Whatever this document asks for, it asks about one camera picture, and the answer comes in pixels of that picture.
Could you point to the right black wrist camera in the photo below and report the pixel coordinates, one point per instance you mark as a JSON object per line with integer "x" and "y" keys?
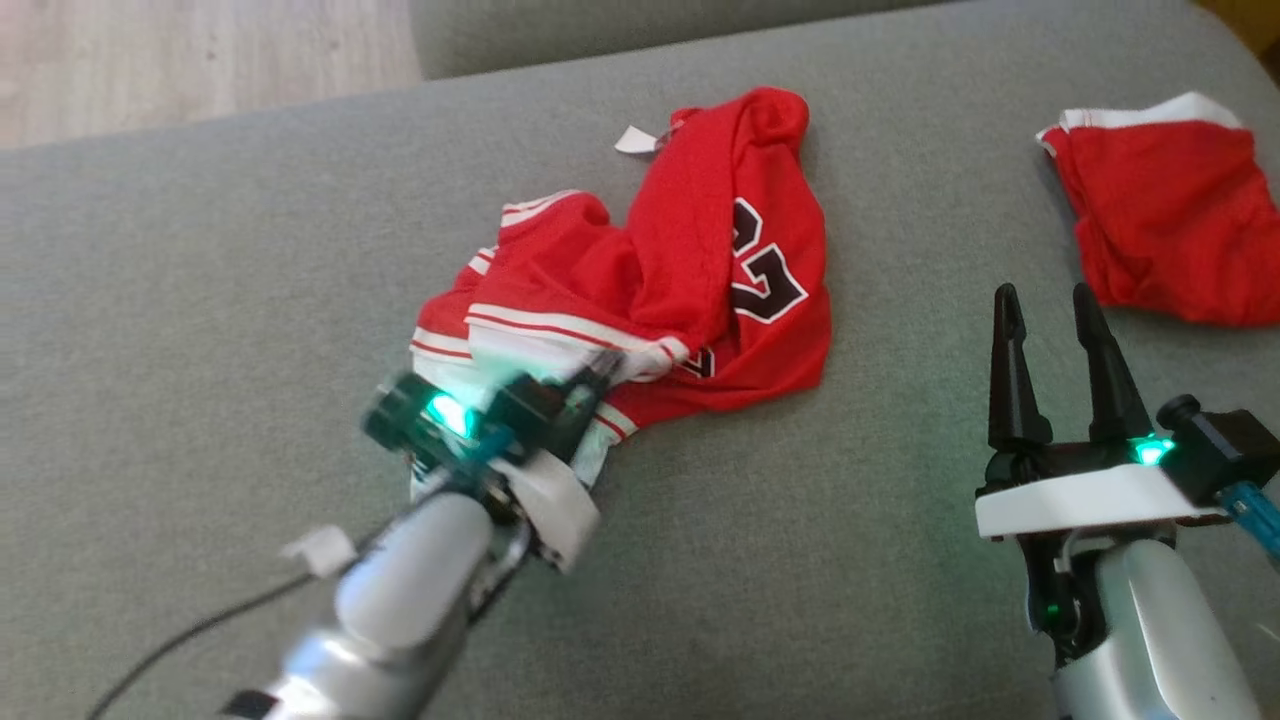
{"x": 1230, "y": 445}

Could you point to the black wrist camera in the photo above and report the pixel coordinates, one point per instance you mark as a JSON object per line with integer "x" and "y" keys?
{"x": 1230, "y": 445}
{"x": 400, "y": 410}

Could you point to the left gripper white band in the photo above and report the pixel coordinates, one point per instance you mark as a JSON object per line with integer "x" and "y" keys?
{"x": 545, "y": 500}

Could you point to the yellow and grey sofa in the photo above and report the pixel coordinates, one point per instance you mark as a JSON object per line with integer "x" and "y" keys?
{"x": 250, "y": 300}

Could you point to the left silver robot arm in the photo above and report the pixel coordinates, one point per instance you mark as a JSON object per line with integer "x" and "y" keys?
{"x": 410, "y": 580}

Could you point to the red jersey number 23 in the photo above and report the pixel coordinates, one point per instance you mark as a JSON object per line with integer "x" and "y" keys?
{"x": 700, "y": 220}

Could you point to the red shorts white trim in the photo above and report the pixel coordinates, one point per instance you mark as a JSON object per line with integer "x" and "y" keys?
{"x": 1170, "y": 220}

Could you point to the yellow sofa backrest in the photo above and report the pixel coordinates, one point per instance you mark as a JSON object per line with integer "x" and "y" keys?
{"x": 1245, "y": 10}

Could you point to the grey sofa seat cushion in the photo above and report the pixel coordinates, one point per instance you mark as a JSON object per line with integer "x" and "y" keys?
{"x": 620, "y": 30}

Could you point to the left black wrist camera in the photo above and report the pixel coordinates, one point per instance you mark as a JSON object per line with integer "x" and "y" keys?
{"x": 400, "y": 410}

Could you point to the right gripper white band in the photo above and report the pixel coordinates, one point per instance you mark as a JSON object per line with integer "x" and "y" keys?
{"x": 1090, "y": 500}

